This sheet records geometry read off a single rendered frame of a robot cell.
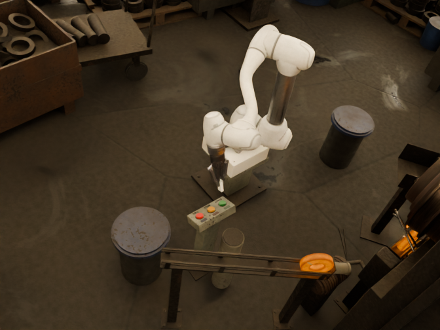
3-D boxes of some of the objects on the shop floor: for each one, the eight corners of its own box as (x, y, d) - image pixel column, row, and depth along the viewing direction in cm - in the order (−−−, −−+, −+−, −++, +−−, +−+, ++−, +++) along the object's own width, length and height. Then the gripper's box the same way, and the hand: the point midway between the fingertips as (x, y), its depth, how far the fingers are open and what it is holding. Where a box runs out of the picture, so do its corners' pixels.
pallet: (478, 32, 512) (501, -3, 479) (446, 54, 471) (469, 18, 438) (394, -13, 562) (410, -47, 529) (359, 2, 521) (373, -33, 488)
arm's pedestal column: (190, 176, 315) (194, 148, 292) (232, 155, 334) (239, 126, 311) (224, 215, 297) (231, 188, 274) (266, 189, 316) (275, 162, 293)
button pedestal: (223, 263, 273) (238, 209, 227) (192, 283, 262) (201, 230, 215) (208, 245, 281) (220, 188, 234) (177, 263, 269) (184, 207, 223)
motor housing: (324, 308, 262) (356, 268, 222) (299, 329, 252) (328, 291, 212) (310, 291, 268) (338, 249, 228) (284, 311, 258) (310, 270, 218)
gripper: (210, 160, 206) (215, 199, 219) (232, 149, 212) (235, 188, 225) (201, 154, 211) (206, 192, 224) (222, 144, 217) (226, 182, 230)
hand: (220, 184), depth 222 cm, fingers closed
